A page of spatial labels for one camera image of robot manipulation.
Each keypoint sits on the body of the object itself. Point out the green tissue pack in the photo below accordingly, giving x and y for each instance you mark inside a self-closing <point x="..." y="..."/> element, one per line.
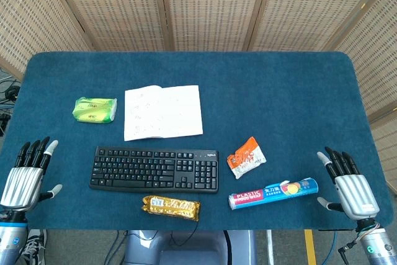
<point x="94" y="110"/>

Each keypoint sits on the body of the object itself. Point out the grey white sneaker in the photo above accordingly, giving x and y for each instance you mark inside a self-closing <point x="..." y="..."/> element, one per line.
<point x="32" y="246"/>

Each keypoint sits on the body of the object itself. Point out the open white booklet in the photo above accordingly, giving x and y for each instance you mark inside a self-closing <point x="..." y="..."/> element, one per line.
<point x="162" y="112"/>

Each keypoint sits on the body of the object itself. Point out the orange white snack bag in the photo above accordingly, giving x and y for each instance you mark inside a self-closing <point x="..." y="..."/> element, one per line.
<point x="246" y="158"/>

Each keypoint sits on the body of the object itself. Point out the black computer keyboard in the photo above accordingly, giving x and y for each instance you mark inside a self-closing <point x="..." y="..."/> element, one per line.
<point x="155" y="168"/>

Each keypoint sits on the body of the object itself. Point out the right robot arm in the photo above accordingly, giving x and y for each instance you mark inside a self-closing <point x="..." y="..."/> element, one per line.
<point x="376" y="241"/>

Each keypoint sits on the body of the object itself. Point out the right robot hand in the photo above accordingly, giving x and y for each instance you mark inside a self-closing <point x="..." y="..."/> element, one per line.
<point x="356" y="189"/>

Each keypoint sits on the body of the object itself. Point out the blue table mat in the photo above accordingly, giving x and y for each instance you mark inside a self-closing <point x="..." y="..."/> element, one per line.
<point x="279" y="106"/>

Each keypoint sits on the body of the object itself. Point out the gold foil snack pack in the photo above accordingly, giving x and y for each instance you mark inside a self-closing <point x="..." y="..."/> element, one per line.
<point x="170" y="207"/>

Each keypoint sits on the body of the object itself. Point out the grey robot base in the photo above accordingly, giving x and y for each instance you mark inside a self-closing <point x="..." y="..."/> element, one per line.
<point x="189" y="248"/>

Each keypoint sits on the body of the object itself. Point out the woven folding screen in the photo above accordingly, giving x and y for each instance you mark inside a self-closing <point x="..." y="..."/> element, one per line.
<point x="198" y="7"/>

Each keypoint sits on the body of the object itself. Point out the plastic food wrap box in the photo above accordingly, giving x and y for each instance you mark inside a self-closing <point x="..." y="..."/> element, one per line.
<point x="273" y="193"/>

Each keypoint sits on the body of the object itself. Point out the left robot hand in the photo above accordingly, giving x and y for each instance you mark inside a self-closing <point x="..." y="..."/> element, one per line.
<point x="23" y="182"/>

